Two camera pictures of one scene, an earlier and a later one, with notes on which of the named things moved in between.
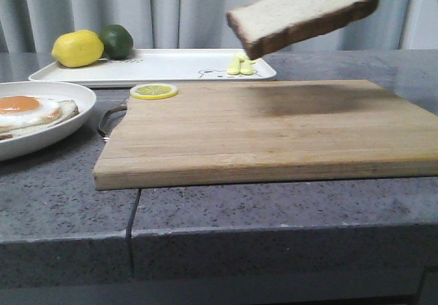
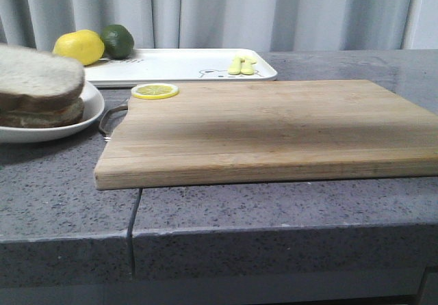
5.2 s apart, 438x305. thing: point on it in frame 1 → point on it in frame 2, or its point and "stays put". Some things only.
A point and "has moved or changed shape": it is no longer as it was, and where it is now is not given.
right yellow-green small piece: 246,68 stays put
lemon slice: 152,91 stays put
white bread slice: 314,7 → 33,79
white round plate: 29,143 has moved or changed shape
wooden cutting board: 215,133 stays put
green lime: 118,42 stays put
